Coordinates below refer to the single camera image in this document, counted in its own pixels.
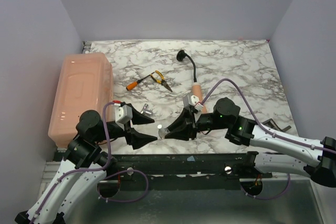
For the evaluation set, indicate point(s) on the orange handled screwdriver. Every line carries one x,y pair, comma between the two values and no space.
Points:
134,84

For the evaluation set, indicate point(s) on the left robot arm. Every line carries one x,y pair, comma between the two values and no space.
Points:
84,163

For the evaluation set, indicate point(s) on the dark metal bracket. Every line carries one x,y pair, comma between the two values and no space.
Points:
273,125

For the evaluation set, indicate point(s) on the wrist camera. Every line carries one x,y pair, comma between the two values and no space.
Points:
122,113
192,101

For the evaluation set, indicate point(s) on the black mounting rail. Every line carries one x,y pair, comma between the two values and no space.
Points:
179,172

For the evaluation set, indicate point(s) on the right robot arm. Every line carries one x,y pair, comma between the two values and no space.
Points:
289,154

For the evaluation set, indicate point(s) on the pink plastic storage box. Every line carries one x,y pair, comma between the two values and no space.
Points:
85,83

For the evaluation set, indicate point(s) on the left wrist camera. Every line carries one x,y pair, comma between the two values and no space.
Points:
122,113

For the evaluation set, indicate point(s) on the yellow handled pliers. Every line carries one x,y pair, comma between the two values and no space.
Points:
161,80

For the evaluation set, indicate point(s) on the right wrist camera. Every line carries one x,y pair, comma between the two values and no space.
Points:
192,101

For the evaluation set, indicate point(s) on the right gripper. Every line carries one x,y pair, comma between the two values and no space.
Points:
191,124

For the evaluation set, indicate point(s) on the mannequin practice hand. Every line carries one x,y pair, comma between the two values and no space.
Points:
197,91

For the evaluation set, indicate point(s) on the chrome faucet fitting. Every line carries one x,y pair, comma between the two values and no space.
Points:
146,111

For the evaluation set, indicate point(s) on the clear nail polish bottle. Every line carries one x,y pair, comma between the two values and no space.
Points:
162,131

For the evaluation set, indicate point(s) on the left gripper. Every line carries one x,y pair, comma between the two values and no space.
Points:
135,138

